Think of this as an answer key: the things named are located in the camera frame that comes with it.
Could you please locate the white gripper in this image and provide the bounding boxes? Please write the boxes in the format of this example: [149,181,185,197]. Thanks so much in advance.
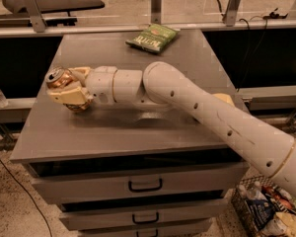
[46,66,117,105]

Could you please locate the orange soda can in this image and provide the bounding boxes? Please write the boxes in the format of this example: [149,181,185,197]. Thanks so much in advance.
[44,66,90,114]

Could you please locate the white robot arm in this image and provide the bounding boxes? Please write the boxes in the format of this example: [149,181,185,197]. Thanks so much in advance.
[44,61,296,197]

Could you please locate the green chip bag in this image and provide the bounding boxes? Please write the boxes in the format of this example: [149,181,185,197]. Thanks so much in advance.
[125,24,178,54]

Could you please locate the grey drawer cabinet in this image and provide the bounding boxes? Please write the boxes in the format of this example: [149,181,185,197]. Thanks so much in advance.
[9,29,255,237]

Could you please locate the yellow sponge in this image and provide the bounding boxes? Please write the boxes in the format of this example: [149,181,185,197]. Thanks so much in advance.
[213,93,235,107]

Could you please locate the plastic bottle in basket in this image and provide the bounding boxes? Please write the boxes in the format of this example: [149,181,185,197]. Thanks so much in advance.
[237,181,266,200]

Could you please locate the blue snack bag in basket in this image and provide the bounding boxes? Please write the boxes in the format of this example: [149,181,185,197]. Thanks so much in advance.
[246,199,275,230]

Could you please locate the yellow bag in basket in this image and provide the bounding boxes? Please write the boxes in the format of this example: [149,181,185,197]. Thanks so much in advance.
[260,212,296,237]

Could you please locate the left metal bracket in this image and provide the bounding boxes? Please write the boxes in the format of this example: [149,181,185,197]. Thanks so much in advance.
[23,0,46,33]

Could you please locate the metal bracket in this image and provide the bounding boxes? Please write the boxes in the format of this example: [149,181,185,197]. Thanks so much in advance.
[223,0,241,27]
[23,0,46,33]
[151,0,162,24]

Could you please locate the black floor cable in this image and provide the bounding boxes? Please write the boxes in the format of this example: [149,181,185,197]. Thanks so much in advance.
[0,138,54,237]

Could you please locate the top drawer black handle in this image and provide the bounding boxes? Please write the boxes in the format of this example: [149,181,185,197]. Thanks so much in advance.
[128,179,163,193]

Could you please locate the drawer black handle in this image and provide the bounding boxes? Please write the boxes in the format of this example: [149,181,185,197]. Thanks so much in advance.
[128,179,163,193]
[132,212,160,225]
[135,229,159,237]

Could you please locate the middle metal bracket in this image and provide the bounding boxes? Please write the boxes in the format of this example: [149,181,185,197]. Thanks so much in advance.
[151,0,162,24]

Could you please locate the middle drawer black handle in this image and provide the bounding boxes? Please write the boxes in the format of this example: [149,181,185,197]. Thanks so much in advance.
[132,212,160,225]

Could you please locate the bottom drawer black handle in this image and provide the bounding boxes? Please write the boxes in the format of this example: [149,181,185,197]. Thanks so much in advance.
[135,229,159,237]

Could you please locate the right metal bracket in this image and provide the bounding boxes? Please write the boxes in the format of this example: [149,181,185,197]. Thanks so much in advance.
[223,0,241,27]

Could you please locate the black cable on rail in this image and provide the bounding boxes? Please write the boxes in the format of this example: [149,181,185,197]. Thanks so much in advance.
[213,0,289,92]

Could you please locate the wire basket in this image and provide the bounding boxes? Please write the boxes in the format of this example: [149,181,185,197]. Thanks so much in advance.
[232,176,296,237]

